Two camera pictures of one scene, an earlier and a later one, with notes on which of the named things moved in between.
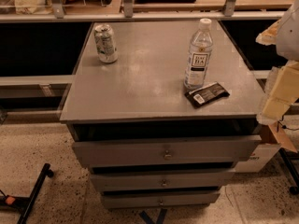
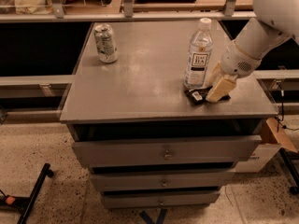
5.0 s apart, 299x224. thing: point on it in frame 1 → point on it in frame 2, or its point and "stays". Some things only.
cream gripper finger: x=268 y=36 → x=215 y=77
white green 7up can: x=106 y=43 stays
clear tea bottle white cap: x=199 y=57 stays
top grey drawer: x=165 y=151 stays
